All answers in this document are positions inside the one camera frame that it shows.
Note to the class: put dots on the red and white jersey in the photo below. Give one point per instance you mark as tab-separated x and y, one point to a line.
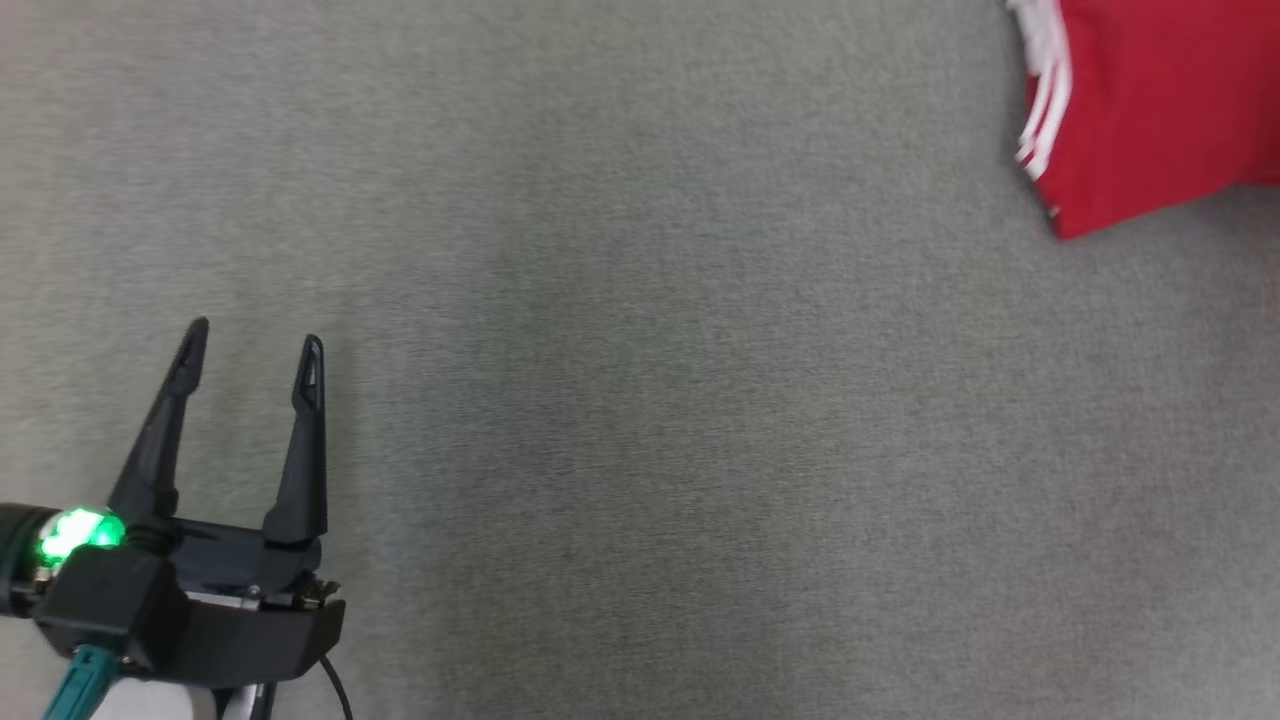
1160	100

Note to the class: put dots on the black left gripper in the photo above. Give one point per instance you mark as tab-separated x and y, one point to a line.
260	625

